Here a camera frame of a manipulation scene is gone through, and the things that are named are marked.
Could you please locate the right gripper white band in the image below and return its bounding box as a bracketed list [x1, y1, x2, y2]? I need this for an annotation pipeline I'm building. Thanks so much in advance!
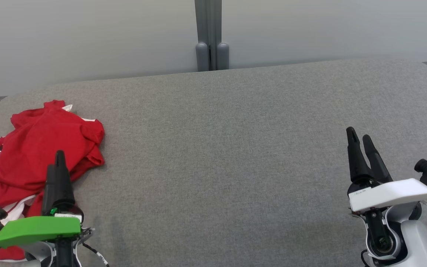
[346, 127, 427, 215]

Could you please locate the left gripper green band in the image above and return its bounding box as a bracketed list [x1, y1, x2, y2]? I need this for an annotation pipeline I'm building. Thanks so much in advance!
[0, 150, 85, 255]

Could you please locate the red shorts white stripe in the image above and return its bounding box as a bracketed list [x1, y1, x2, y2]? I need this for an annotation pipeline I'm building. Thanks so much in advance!
[10, 100, 105, 186]

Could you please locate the thin black left gripper cable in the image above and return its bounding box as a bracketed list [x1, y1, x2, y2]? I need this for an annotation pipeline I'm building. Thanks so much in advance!
[73, 228, 109, 267]

